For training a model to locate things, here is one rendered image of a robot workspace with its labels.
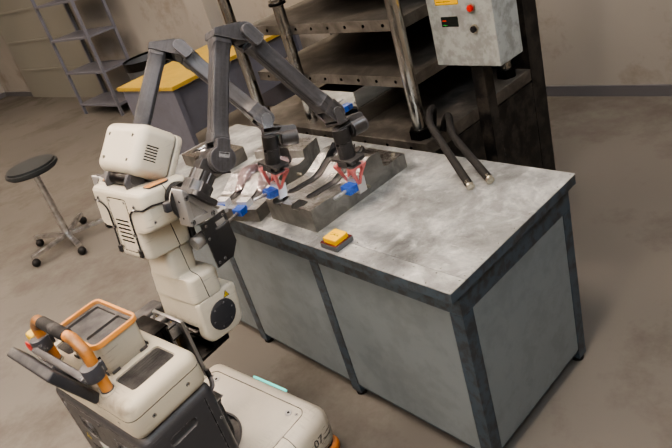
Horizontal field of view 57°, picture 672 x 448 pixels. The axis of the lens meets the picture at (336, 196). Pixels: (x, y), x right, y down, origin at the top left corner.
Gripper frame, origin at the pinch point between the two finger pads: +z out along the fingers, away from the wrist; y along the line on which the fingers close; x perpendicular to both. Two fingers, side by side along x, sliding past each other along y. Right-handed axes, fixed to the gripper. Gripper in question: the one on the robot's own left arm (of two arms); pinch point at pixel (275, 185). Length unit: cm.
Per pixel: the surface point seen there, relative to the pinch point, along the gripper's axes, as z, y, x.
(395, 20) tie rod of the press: -45, -1, -67
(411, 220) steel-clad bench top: 6, -48, -18
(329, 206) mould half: 5.4, -19.8, -7.2
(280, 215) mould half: 12.2, -0.8, 0.3
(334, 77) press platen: -12, 47, -78
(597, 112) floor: 59, 4, -281
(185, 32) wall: 49, 467, -251
